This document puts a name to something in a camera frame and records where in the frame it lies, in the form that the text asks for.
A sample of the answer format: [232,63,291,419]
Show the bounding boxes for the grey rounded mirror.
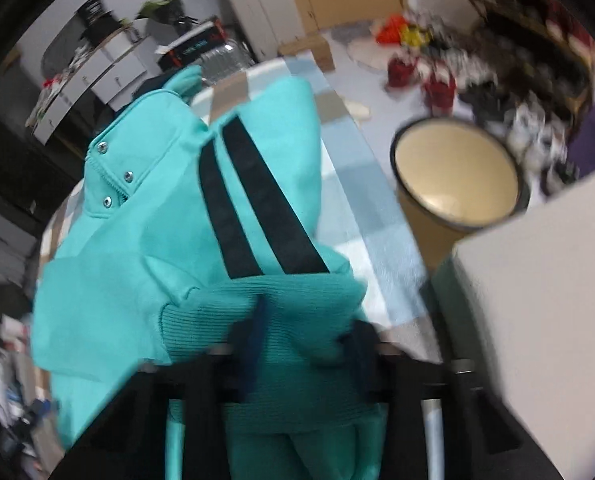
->
[40,10,91,81]

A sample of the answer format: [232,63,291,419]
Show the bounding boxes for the white tall cabinet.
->
[212,0,318,63]

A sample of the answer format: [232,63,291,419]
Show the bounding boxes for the black wrapped flower bouquet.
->
[136,0,198,28]

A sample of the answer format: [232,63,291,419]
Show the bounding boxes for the teal sweatshirt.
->
[32,64,393,480]

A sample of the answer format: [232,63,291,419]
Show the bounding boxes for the pile of colourful toys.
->
[370,12,433,48]

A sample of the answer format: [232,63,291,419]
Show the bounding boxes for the pale round rug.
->
[332,20,408,73]

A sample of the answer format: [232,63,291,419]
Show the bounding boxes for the beige slipper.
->
[342,100,373,121]

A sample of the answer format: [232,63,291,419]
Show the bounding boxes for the white flat panel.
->
[430,162,595,480]

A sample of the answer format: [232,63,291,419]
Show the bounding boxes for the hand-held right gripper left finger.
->
[75,299,271,456]

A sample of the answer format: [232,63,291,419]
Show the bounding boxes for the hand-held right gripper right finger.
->
[350,321,523,455]

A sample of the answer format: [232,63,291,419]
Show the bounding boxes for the scattered floor shoes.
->
[447,50,578,191]

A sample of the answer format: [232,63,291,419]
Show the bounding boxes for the wooden shoe rack with shoes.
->
[462,0,595,126]

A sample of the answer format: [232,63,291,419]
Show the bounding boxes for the white drawer desk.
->
[28,25,151,143]

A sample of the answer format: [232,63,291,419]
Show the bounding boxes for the silver suitcase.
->
[198,40,256,88]

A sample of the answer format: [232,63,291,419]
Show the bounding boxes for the cardboard box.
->
[278,30,335,72]

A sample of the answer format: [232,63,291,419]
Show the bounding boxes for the black box with red trim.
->
[156,20,226,73]

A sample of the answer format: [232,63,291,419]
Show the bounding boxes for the silver metal tube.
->
[421,399,453,480]

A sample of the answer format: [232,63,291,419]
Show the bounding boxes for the clutter of desk items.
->
[25,42,96,128]

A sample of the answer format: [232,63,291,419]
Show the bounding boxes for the red shoe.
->
[422,72,458,113]
[385,55,418,88]

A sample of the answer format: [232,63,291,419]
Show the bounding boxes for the rows of shoes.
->
[465,0,595,111]

